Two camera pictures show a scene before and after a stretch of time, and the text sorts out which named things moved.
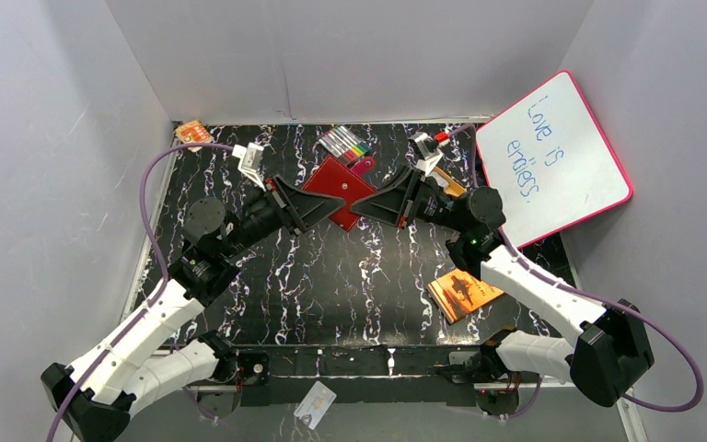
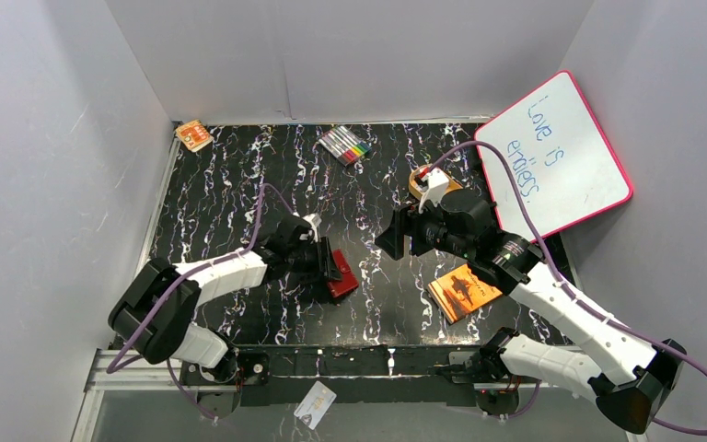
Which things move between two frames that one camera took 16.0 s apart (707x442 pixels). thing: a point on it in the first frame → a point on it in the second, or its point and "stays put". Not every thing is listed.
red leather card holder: x=334 y=179 → x=349 y=281
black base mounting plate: x=411 y=375 stays put
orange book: x=457 y=293 stays put
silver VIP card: x=315 y=404 stays put
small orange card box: x=193 y=132 stays put
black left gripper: x=283 y=203 → x=331 y=263
